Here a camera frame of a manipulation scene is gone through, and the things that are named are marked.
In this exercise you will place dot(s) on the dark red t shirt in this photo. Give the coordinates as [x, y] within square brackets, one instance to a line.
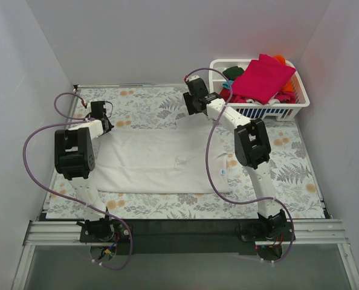
[225, 94]

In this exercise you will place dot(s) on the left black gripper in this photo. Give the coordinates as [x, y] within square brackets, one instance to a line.
[107, 124]

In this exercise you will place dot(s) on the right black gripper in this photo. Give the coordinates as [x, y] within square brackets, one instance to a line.
[189, 103]

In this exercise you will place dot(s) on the white plastic basket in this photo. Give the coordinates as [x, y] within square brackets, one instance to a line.
[281, 111]

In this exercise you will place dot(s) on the aluminium frame rail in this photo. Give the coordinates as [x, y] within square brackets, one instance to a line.
[307, 231]

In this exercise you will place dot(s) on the white t shirt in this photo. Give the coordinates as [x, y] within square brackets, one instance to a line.
[162, 161]

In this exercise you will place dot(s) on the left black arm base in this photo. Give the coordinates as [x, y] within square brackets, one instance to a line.
[104, 230]

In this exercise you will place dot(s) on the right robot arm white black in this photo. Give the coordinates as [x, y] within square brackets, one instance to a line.
[251, 147]

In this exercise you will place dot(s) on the magenta folded t shirt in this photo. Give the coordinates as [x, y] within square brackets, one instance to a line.
[266, 81]

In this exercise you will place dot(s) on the dark green t shirt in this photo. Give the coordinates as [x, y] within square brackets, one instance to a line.
[232, 73]

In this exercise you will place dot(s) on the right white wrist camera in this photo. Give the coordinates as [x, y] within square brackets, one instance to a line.
[191, 78]

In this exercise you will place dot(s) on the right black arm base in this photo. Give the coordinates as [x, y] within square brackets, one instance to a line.
[268, 245]

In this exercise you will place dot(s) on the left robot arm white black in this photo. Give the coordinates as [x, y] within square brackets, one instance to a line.
[74, 158]

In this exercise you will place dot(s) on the teal t shirt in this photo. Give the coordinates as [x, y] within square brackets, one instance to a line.
[227, 85]

